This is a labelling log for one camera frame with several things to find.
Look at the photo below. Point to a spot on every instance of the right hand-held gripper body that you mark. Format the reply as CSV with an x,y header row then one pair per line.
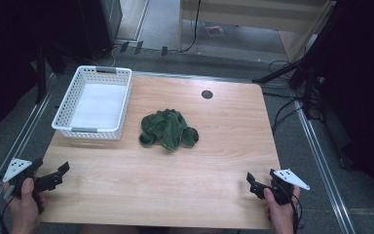
x,y
289,178

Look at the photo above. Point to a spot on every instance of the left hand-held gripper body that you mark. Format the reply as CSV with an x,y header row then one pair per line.
x,y
17,166

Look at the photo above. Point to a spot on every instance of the person's right hand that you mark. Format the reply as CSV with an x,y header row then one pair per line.
x,y
280,216

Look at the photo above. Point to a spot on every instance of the person's left hand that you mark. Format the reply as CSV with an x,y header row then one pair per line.
x,y
24,211

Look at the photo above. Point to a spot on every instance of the white plastic perforated basket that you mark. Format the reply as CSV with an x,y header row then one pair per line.
x,y
97,105

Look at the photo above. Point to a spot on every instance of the black metal stand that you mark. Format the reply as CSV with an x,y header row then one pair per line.
x,y
41,74
305,78

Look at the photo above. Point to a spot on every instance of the black round table grommet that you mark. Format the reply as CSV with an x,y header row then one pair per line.
x,y
207,94

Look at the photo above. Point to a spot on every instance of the crumpled green cloth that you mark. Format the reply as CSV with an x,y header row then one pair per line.
x,y
168,130

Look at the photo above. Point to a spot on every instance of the dark cabinet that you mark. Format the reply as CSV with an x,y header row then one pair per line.
x,y
100,22

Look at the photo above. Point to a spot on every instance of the red booklet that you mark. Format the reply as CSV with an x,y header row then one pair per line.
x,y
213,30

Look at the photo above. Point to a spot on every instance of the metal floor rail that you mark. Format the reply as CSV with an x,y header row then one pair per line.
x,y
324,169
9,152

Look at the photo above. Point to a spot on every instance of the light wooden furniture frame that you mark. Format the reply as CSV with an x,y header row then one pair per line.
x,y
256,16

